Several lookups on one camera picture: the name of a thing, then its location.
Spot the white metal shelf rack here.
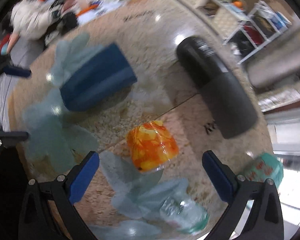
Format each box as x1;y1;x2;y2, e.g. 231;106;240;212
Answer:
223;0;292;64

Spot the dark blue cylindrical cup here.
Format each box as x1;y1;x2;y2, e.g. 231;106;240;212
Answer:
60;43;137;112

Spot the clear glass jar green lid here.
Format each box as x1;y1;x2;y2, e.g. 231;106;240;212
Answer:
159;197;209;234

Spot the bowl of oranges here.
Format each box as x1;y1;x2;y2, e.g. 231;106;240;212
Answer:
230;0;247;11

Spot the black cylindrical thermos bottle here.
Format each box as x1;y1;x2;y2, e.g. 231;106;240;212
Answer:
176;36;258;139

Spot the teal hexagonal tin box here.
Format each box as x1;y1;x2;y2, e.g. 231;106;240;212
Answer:
242;153;283;188

